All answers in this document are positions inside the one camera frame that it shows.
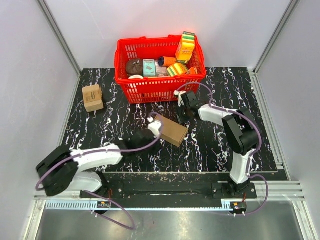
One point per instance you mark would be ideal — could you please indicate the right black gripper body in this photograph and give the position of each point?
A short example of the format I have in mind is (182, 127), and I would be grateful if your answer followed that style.
(182, 111)

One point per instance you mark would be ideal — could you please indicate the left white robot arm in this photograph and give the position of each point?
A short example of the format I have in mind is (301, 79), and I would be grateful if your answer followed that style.
(64, 168)

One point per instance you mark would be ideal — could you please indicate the small orange packet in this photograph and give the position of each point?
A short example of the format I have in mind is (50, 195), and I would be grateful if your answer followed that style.
(192, 71)

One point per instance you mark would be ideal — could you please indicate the brown cardboard box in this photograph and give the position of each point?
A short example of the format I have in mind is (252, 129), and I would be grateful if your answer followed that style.
(173, 132)

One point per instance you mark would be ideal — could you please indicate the small folded cardboard box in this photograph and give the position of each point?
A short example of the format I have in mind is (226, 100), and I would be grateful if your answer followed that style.
(92, 98)

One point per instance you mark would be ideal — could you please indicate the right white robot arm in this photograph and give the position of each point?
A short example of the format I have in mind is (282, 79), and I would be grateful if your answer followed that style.
(242, 134)

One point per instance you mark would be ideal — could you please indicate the yellow green sponge pack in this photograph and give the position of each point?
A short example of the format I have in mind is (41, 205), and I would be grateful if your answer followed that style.
(177, 69)

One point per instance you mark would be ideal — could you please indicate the pink white snack box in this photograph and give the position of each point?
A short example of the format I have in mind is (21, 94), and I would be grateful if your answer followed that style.
(161, 71)

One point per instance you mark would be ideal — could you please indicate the tall orange yellow carton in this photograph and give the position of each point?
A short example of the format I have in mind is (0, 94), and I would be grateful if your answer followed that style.
(185, 47)

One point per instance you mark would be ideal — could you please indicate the teal snack box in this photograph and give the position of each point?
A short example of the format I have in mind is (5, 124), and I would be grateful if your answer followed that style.
(149, 68)

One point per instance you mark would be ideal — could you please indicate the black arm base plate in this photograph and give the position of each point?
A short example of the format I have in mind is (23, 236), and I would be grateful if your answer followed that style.
(156, 190)

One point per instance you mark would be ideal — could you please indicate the red plastic shopping basket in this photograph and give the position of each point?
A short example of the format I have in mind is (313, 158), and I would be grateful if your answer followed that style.
(155, 89)

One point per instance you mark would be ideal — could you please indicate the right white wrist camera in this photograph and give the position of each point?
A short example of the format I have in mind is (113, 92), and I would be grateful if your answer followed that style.
(179, 94)

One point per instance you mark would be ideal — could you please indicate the orange blue can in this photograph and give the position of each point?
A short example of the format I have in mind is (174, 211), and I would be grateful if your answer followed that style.
(164, 61)

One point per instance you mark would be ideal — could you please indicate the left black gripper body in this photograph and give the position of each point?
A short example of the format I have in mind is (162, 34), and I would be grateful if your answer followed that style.
(153, 148)

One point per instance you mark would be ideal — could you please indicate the brown round chocolate cake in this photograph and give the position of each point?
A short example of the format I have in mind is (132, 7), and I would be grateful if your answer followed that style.
(134, 67)

